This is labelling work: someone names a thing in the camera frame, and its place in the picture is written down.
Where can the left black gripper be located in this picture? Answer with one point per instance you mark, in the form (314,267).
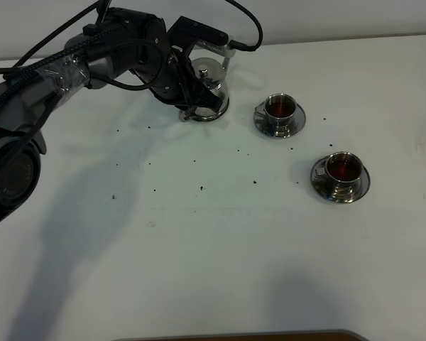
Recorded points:
(171,82)

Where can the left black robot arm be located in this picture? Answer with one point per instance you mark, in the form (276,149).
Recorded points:
(120,41)

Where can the near stainless steel teacup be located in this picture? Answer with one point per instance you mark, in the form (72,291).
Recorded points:
(340,168)

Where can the far stainless steel teacup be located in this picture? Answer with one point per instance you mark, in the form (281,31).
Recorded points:
(276,110)

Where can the near stainless steel saucer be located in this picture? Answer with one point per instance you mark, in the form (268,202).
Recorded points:
(338,191)

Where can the stainless steel saucer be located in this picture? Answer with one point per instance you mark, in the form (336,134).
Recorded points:
(279,127)
(338,191)

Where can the far stainless steel saucer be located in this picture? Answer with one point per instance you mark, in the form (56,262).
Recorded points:
(279,127)

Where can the stainless steel teacup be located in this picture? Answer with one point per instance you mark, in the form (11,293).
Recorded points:
(340,168)
(276,110)

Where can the stainless steel teapot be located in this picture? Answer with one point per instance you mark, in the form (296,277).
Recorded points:
(212,74)

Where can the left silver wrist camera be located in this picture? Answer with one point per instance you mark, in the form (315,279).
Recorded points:
(223,50)

